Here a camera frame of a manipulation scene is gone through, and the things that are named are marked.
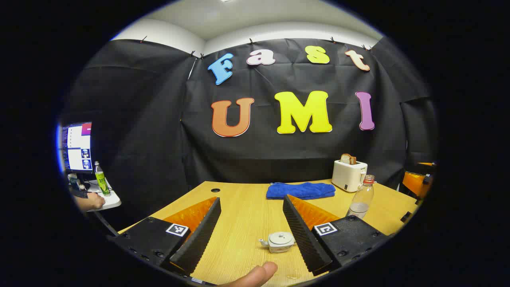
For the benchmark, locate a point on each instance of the white toaster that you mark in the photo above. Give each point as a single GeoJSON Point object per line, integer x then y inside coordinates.
{"type": "Point", "coordinates": [348, 177]}

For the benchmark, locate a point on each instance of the computer monitor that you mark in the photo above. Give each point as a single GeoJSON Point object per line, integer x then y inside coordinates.
{"type": "Point", "coordinates": [77, 147]}

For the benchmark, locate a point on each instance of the blue towel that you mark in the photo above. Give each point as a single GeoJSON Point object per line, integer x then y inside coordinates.
{"type": "Point", "coordinates": [301, 190]}

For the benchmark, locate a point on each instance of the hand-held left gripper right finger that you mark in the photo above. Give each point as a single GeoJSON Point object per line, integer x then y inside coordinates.
{"type": "Point", "coordinates": [305, 239]}

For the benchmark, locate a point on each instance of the clear plastic water bottle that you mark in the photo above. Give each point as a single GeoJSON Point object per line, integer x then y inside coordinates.
{"type": "Point", "coordinates": [360, 203]}

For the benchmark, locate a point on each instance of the white ceramic teacup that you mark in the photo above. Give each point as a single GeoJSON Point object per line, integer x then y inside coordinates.
{"type": "Point", "coordinates": [279, 247]}

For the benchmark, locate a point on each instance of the green drink bottle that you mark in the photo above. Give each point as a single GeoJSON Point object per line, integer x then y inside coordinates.
{"type": "Point", "coordinates": [102, 181]}

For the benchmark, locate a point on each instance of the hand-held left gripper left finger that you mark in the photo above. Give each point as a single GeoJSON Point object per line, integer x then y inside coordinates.
{"type": "Point", "coordinates": [199, 239]}

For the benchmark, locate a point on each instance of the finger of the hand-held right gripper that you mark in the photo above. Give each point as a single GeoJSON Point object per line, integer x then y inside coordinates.
{"type": "Point", "coordinates": [414, 182]}

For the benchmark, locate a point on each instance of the toasted bread slice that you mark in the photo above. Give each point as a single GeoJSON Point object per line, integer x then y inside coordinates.
{"type": "Point", "coordinates": [347, 159]}

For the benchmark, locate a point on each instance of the white teacup lid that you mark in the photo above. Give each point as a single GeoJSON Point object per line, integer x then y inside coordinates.
{"type": "Point", "coordinates": [281, 238]}

